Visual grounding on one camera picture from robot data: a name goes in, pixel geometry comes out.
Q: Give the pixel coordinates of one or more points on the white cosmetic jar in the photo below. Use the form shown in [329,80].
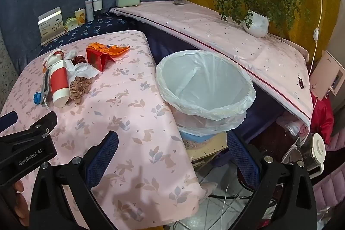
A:
[97,5]

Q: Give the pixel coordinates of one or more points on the red paper box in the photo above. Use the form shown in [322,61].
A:
[97,59]

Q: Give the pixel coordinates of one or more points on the person's left hand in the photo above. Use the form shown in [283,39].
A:
[19,192]

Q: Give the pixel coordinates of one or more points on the small blue plastic piece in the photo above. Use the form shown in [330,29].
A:
[38,98]

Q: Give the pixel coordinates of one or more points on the white crumpled tissue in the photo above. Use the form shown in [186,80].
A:
[71,54]

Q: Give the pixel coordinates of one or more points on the pink quilted garment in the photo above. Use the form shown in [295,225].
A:
[334,187]

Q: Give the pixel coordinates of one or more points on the pink rabbit print tablecloth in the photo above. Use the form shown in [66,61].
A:
[129,111]

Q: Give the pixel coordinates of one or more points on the wooden stool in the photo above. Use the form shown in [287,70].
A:
[204,156]

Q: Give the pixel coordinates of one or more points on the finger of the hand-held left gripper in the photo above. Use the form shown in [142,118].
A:
[8,120]
[43,120]

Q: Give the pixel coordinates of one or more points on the white plant pot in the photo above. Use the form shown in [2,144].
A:
[256,24]

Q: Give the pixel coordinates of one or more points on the navy floral cloth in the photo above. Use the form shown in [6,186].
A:
[91,28]

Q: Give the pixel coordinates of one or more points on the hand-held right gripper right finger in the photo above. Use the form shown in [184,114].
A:
[242,158]

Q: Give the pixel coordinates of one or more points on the glass jar white lid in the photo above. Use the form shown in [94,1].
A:
[318,147]

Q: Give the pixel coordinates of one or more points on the green yellow packet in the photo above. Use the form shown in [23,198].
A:
[71,24]

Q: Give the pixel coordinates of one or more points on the pink cloth with red stripe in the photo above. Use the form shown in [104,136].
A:
[215,28]

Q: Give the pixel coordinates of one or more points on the white tube bottle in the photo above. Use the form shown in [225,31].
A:
[89,10]

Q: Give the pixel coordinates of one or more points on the red garment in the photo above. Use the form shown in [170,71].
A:
[322,116]

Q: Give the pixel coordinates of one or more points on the orange snack wrapper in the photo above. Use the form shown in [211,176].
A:
[116,50]

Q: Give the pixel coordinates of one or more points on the white cloth item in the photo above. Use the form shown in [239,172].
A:
[80,69]

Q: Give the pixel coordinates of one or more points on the red and white fabric bag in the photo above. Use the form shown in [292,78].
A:
[59,81]

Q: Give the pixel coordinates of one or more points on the brown scrunchie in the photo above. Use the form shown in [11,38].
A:
[79,88]

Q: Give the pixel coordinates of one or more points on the dark red scrunchie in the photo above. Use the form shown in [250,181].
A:
[80,59]

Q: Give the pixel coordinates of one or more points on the white printed booklet box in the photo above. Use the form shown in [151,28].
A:
[51,25]

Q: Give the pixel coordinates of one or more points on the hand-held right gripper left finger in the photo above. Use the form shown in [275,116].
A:
[103,158]

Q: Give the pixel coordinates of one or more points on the white appliance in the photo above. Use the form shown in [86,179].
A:
[324,73]

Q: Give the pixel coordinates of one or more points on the blue plastic bin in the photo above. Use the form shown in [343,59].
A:
[199,137]

